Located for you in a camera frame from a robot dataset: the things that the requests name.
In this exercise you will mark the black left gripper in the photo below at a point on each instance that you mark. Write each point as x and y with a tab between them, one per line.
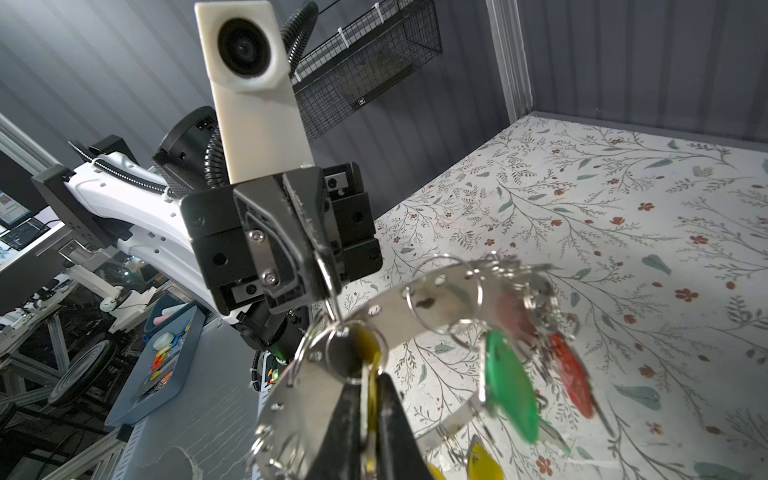
288	239

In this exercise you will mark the yellow tagged key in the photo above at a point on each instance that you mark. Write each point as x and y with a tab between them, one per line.
371	356

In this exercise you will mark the green tagged silver key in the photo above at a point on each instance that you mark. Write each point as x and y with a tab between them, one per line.
507	389

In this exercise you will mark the blue parts tray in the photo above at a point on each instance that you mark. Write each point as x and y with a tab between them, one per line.
161	370

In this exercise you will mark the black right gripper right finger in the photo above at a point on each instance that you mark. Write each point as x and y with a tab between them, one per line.
397	454

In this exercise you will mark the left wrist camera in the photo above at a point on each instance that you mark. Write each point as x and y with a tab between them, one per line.
261	129

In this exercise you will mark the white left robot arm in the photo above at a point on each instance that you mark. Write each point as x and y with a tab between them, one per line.
111	201

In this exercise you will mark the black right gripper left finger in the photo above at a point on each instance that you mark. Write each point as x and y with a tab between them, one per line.
339	456

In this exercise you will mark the red tagged key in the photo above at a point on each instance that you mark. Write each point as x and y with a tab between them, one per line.
576	381

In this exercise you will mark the black wire basket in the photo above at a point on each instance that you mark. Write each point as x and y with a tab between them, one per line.
363	60

